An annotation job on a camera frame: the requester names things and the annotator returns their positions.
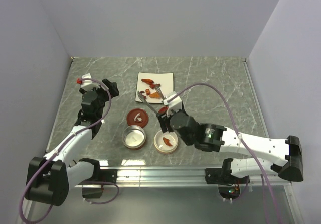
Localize orange bacon strip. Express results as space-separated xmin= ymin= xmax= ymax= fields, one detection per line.
xmin=162 ymin=137 xmax=173 ymax=147

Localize orange fried cutlet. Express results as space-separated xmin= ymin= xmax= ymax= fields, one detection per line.
xmin=149 ymin=92 xmax=161 ymax=99

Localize metal serving tongs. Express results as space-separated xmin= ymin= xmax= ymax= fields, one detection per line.
xmin=137 ymin=87 xmax=165 ymax=115

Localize curved red sausage piece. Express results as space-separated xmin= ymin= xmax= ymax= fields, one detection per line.
xmin=139 ymin=91 xmax=146 ymax=99

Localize red-brown drumstick piece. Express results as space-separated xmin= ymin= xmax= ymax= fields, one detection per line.
xmin=150 ymin=84 xmax=161 ymax=89

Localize red-brown chicken wing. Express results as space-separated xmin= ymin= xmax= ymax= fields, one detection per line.
xmin=141 ymin=79 xmax=154 ymax=85

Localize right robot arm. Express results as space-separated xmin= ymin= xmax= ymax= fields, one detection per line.
xmin=156 ymin=110 xmax=304 ymax=184

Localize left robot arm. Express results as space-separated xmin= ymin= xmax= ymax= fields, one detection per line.
xmin=24 ymin=75 xmax=119 ymax=206

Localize right red container lid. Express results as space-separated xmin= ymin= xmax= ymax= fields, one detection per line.
xmin=158 ymin=106 xmax=168 ymax=115

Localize red container lid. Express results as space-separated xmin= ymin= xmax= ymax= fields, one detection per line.
xmin=126 ymin=108 xmax=149 ymax=128
xmin=158 ymin=106 xmax=168 ymax=115

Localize white round container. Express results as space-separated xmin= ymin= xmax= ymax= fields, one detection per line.
xmin=153 ymin=130 xmax=179 ymax=154

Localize left red container lid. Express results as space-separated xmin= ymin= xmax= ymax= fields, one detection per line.
xmin=126 ymin=108 xmax=149 ymax=128

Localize metal round container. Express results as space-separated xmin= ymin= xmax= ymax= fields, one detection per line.
xmin=122 ymin=125 xmax=146 ymax=150

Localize white square plate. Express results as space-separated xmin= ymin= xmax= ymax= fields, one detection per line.
xmin=135 ymin=72 xmax=174 ymax=102

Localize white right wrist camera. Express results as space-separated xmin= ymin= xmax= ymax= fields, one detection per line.
xmin=163 ymin=91 xmax=183 ymax=113

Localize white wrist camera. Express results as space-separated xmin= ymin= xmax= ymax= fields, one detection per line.
xmin=163 ymin=91 xmax=183 ymax=113
xmin=77 ymin=73 xmax=99 ymax=91

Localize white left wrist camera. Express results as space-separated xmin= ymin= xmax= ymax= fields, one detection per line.
xmin=77 ymin=73 xmax=99 ymax=91

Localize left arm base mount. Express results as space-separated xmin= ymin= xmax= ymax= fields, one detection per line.
xmin=81 ymin=169 xmax=120 ymax=202

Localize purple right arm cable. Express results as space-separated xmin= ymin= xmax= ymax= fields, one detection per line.
xmin=165 ymin=83 xmax=279 ymax=224

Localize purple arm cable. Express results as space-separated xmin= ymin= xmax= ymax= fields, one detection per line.
xmin=18 ymin=78 xmax=120 ymax=222
xmin=165 ymin=83 xmax=279 ymax=224

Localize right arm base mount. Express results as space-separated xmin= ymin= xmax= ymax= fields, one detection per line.
xmin=205 ymin=168 xmax=250 ymax=202

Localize aluminium frame rail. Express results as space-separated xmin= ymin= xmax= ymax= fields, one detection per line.
xmin=72 ymin=165 xmax=293 ymax=188

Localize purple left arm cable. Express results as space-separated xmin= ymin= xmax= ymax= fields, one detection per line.
xmin=18 ymin=78 xmax=120 ymax=222

